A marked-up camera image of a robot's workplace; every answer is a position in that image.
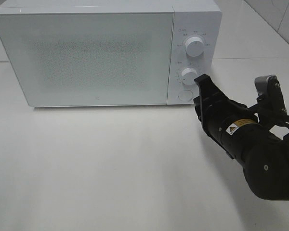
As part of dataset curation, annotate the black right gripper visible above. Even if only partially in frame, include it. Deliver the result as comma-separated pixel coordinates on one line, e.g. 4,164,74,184
194,74,283,166

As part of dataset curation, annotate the round white door button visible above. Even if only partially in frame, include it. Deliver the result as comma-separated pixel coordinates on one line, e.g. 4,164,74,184
178,90,193,102

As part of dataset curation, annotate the white timer knob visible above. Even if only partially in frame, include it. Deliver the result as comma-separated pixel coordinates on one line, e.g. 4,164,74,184
180,67,198,86

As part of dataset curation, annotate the white microwave door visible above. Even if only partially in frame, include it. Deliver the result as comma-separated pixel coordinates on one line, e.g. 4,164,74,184
0,13,173,107

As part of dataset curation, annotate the upper white power knob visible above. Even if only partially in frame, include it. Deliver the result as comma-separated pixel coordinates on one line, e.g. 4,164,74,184
184,35,205,57

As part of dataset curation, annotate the white microwave oven body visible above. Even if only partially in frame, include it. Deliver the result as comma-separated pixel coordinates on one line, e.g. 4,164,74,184
0,6,222,107

